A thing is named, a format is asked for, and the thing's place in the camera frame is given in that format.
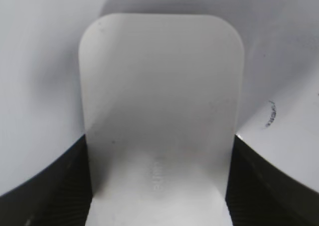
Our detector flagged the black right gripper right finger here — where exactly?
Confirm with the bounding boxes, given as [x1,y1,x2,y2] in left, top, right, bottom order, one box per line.
[225,137,319,226]

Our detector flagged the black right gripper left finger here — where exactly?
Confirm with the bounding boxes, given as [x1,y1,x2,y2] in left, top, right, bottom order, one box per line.
[0,136,93,226]

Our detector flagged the white whiteboard eraser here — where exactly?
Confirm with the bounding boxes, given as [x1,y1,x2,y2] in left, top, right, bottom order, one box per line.
[79,13,245,226]

